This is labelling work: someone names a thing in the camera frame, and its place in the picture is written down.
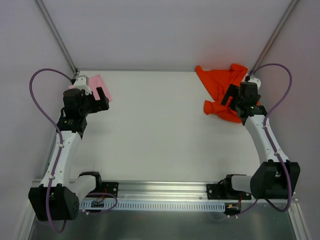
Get orange t shirt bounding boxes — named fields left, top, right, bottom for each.
left=195, top=63, right=248, bottom=124

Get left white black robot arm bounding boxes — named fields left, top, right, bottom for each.
left=28, top=87, right=109, bottom=222

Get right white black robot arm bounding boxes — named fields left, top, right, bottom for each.
left=221, top=81, right=301, bottom=201

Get folded pink t shirt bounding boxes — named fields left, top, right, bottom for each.
left=68, top=74, right=112, bottom=102

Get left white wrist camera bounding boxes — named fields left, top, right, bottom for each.
left=72, top=75, right=92, bottom=95

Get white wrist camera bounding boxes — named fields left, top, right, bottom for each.
left=245, top=75, right=261, bottom=89
left=72, top=75, right=92, bottom=95

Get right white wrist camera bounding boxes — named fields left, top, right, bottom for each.
left=245, top=75, right=261, bottom=89

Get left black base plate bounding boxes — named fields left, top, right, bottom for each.
left=98, top=181, right=119, bottom=197

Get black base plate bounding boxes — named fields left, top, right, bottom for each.
left=98, top=181, right=119, bottom=197
left=205, top=183, right=252, bottom=201

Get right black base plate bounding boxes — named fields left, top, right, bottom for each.
left=205, top=183, right=252, bottom=201

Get aluminium mounting rail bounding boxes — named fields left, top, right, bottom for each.
left=32, top=178, right=298, bottom=201

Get white slotted cable duct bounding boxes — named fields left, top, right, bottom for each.
left=79, top=198, right=226, bottom=213

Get left aluminium frame post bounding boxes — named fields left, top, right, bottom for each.
left=34, top=0, right=78, bottom=75

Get aluminium frame post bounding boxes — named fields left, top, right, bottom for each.
left=251, top=0, right=300, bottom=72
left=34, top=0, right=78, bottom=75

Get right aluminium frame post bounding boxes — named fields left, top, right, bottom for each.
left=251, top=0, right=300, bottom=72

